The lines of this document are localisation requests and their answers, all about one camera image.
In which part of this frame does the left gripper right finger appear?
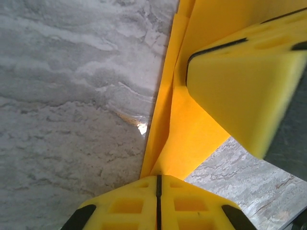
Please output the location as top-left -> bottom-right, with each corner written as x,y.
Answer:
157,174 -> 255,230

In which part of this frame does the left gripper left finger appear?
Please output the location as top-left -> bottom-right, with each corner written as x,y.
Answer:
61,174 -> 160,230

